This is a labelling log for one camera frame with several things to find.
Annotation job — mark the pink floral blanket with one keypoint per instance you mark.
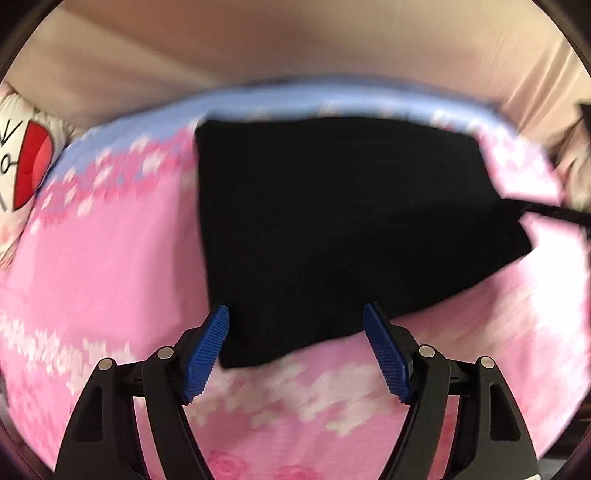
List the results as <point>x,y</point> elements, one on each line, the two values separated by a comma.
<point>115,277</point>

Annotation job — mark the cartoon face pillow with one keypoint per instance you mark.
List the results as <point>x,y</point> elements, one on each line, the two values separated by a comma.
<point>27,166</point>

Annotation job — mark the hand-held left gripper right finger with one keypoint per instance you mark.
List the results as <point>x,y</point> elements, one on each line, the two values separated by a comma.
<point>387,350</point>

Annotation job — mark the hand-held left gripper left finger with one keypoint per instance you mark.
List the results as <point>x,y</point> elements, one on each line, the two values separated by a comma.
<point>207,350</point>

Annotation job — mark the plain beige cloth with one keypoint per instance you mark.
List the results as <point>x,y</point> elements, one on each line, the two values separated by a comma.
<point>277,41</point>

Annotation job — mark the black pants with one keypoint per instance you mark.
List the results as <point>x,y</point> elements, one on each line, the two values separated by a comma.
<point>332,221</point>

